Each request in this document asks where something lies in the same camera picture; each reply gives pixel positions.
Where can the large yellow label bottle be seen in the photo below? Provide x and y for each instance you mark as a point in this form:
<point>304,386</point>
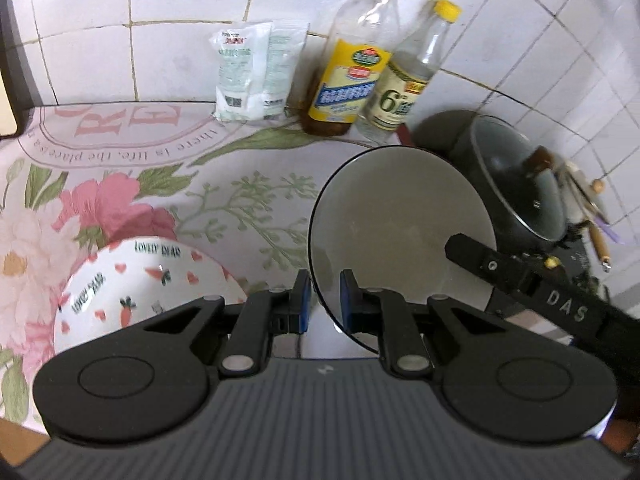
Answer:
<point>350,75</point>

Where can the white plastic packet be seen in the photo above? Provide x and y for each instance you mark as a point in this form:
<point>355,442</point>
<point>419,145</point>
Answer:
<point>285,65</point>
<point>240,75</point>

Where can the white ribbed bowl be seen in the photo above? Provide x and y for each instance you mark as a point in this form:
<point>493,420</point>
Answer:
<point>400,210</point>

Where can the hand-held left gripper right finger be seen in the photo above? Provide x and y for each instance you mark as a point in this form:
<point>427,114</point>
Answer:
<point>346,300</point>

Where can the floral tablecloth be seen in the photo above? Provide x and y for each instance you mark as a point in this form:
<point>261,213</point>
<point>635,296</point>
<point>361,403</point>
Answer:
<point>225,180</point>

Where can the glass wok lid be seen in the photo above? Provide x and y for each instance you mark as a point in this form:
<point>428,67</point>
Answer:
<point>510,170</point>

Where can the pink bunny print plate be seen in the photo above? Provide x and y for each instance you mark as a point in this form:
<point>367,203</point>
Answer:
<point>140,280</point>

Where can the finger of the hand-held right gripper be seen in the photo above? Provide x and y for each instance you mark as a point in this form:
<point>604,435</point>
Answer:
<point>475,255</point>

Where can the black wok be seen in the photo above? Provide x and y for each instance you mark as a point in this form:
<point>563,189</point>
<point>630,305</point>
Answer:
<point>440,135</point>

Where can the small yellow cap bottle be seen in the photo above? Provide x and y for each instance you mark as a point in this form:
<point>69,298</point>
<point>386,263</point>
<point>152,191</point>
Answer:
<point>400,95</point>

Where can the cream cutting board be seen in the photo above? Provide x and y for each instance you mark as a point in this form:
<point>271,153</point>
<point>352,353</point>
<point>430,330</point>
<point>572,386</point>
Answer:
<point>15,85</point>

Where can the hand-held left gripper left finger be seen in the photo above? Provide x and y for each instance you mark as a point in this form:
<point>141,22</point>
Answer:
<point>301,305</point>

